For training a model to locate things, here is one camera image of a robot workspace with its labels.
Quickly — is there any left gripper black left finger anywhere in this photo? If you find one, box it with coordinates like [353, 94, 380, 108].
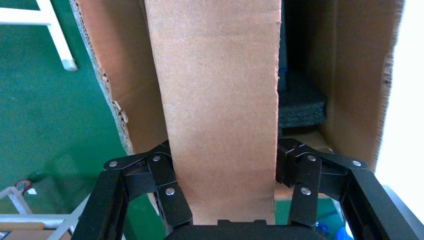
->
[71, 140, 194, 240]

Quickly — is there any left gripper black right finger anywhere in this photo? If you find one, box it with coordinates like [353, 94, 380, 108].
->
[275, 138, 424, 240]

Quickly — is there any small cardboard box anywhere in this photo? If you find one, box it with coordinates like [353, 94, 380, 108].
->
[144, 0, 282, 226]

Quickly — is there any large open cardboard box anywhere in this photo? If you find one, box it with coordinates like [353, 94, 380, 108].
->
[69, 0, 407, 201]

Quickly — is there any blue plastic object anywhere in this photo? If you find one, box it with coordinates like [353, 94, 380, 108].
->
[314, 202, 354, 240]

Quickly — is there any black foam block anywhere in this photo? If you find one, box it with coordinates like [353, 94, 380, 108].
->
[277, 67, 327, 130]

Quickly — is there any red caster wheel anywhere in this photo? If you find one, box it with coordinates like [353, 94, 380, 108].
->
[14, 178, 34, 193]

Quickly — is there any white metal floor frame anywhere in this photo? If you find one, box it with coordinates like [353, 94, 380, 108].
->
[0, 186, 92, 240]

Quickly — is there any white pipe frame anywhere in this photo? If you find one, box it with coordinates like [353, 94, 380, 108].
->
[0, 0, 79, 72]

